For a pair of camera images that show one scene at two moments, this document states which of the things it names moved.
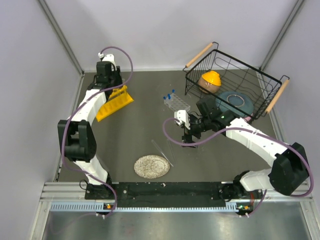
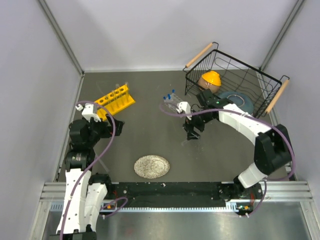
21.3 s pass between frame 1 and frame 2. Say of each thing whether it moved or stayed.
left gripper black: moved
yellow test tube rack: stayed
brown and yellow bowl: stayed
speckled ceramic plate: stayed
